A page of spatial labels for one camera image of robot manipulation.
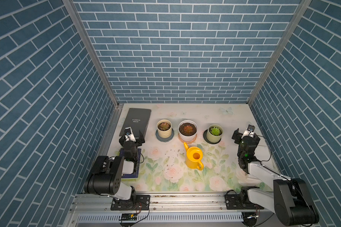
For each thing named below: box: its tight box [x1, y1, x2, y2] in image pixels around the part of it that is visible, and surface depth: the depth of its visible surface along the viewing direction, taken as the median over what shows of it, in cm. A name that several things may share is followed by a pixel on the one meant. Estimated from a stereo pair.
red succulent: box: [183, 124, 194, 134], surface depth 94 cm
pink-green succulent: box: [158, 122, 171, 131], surface depth 98 cm
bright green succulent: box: [210, 126, 221, 136], surface depth 95 cm
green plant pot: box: [206, 123, 224, 143], surface depth 96 cm
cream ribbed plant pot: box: [156, 119, 172, 139], surface depth 98 cm
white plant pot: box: [178, 119, 198, 143], surface depth 95 cm
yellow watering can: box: [183, 141, 204, 171], surface depth 82 cm
